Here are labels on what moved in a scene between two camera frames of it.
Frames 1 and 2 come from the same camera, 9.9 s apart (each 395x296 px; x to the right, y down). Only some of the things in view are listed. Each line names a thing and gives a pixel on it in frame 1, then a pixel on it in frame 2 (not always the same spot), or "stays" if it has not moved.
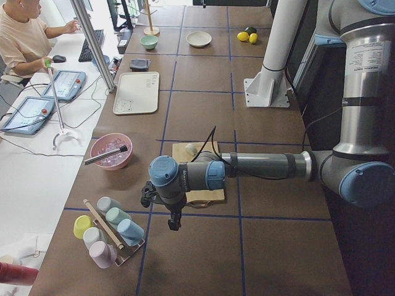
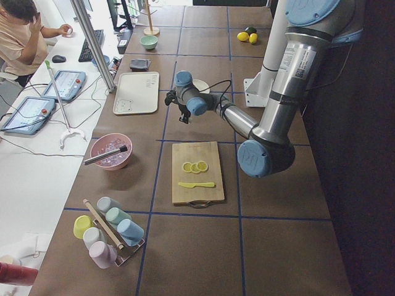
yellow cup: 81,223 stays
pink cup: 103,254 stays
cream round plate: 199,39 → 201,85
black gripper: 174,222 → 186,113
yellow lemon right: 253,38 stays
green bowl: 149,42 stays
